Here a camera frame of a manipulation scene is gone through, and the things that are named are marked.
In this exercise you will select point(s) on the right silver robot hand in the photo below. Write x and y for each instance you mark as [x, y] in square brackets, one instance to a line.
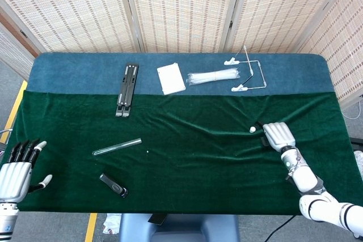
[279, 135]

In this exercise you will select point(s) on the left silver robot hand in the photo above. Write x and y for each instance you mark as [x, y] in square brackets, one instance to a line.
[14, 175]

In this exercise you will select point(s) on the small white stopper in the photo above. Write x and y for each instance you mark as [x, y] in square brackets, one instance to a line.
[252, 129]

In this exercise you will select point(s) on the transparent glass test tube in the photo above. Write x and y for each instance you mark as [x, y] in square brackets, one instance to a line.
[119, 146]

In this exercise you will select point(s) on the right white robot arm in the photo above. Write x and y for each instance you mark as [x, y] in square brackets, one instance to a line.
[304, 178]

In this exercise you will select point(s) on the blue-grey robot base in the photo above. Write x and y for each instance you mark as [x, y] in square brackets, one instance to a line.
[184, 229]

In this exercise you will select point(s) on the metal handle of tray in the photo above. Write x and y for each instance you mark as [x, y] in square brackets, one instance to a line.
[5, 131]

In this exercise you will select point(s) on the yellow floor tape strip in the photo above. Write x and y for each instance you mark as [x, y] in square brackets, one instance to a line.
[90, 228]
[14, 111]

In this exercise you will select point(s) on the dark green velvet cloth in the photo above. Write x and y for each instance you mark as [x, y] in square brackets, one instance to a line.
[198, 168]

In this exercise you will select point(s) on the clear plastic straw bundle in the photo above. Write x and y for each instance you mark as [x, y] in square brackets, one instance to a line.
[212, 77]

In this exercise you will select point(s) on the black stapler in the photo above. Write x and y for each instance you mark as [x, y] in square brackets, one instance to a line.
[113, 186]

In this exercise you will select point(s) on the crumpled white rag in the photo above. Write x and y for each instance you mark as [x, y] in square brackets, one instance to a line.
[111, 223]

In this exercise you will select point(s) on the woven bamboo screen panel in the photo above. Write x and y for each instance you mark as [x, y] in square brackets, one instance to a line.
[181, 9]
[278, 9]
[340, 40]
[11, 55]
[71, 9]

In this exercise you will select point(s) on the white paper stack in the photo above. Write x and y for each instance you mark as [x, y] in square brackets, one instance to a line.
[171, 79]

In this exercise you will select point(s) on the blue table cover cloth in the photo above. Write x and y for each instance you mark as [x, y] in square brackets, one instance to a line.
[85, 72]

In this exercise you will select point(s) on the black folding laptop stand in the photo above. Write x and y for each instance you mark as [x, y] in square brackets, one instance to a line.
[127, 89]

